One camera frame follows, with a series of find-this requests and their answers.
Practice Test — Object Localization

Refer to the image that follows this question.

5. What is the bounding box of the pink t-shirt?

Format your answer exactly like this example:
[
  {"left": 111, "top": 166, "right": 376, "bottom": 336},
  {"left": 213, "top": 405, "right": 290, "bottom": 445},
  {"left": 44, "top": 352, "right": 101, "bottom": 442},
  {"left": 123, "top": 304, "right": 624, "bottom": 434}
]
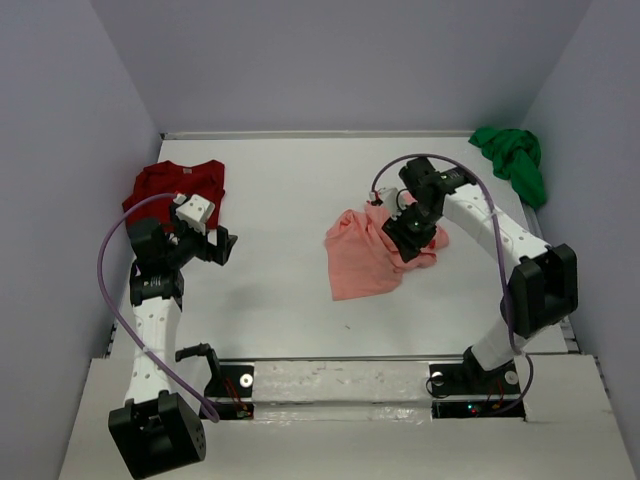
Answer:
[{"left": 324, "top": 203, "right": 449, "bottom": 301}]

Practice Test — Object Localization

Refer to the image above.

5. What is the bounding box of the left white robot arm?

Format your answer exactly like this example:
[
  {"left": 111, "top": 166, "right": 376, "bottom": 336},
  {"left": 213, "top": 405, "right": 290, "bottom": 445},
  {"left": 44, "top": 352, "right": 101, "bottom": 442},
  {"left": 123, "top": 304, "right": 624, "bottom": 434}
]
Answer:
[{"left": 108, "top": 218, "right": 238, "bottom": 479}]

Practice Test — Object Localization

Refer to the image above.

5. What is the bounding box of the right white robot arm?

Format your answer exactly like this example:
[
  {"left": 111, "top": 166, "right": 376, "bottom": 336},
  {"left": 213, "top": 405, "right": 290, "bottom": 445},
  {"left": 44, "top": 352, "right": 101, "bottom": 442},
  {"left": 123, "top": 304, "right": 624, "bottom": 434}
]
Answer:
[{"left": 369, "top": 154, "right": 578, "bottom": 382}]

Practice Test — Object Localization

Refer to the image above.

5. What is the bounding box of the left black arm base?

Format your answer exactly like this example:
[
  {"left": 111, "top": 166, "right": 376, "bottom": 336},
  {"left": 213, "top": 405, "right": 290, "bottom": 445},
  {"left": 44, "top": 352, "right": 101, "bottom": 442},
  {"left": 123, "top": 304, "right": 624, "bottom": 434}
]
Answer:
[{"left": 175, "top": 343, "right": 255, "bottom": 421}]

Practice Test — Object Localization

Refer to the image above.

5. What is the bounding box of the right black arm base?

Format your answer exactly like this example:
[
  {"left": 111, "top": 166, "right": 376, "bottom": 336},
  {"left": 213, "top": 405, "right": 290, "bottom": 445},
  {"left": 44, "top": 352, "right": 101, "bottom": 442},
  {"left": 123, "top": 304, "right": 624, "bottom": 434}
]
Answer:
[{"left": 425, "top": 350, "right": 526, "bottom": 420}]

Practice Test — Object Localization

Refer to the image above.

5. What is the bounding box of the red folded t-shirt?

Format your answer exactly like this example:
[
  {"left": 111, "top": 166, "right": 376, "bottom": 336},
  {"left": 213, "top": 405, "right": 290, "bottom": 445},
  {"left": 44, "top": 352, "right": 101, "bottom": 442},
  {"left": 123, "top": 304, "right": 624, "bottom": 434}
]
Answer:
[{"left": 122, "top": 160, "right": 225, "bottom": 229}]

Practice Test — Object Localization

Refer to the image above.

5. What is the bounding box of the green crumpled t-shirt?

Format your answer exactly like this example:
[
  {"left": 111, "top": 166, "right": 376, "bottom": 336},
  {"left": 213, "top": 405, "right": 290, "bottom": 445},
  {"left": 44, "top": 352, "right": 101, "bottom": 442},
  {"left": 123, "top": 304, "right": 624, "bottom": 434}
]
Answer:
[{"left": 468, "top": 127, "right": 547, "bottom": 209}]

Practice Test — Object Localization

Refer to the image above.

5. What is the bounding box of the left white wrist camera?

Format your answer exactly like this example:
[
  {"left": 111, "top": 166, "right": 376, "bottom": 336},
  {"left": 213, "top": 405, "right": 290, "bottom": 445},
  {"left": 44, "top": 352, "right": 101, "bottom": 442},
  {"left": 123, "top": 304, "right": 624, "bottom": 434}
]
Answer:
[{"left": 173, "top": 193, "right": 215, "bottom": 235}]

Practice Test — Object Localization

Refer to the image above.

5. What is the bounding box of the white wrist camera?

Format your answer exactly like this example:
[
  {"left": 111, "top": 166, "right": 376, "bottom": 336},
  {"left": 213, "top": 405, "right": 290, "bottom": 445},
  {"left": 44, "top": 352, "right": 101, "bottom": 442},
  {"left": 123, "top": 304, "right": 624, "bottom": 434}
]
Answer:
[
  {"left": 369, "top": 187, "right": 399, "bottom": 212},
  {"left": 173, "top": 193, "right": 215, "bottom": 235}
]

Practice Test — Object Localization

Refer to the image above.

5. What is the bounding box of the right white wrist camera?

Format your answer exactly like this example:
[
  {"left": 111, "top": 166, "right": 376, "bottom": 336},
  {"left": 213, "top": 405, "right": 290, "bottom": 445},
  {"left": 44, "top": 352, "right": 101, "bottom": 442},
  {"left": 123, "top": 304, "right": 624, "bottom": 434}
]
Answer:
[{"left": 369, "top": 187, "right": 399, "bottom": 212}]

